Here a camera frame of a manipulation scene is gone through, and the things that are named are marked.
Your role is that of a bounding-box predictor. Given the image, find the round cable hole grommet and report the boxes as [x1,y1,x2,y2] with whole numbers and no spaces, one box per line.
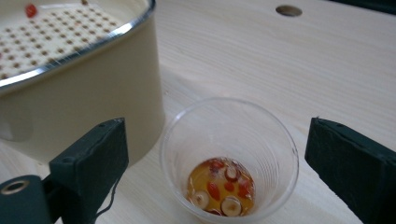
[275,4,304,18]

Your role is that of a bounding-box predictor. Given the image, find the clear plastic cup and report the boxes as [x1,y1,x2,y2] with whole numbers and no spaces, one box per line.
[159,96,301,224]

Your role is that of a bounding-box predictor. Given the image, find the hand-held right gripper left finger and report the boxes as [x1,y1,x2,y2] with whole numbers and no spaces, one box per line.
[48,117,130,224]

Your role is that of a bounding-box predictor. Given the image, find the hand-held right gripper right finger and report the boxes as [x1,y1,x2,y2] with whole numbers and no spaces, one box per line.
[304,117,396,224]

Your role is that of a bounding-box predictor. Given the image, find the tea dregs with red berries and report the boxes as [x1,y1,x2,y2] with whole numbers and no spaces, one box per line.
[186,156,257,217]

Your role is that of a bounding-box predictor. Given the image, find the beige container with perforated strainer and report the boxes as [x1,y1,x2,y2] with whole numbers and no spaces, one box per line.
[0,0,166,168]

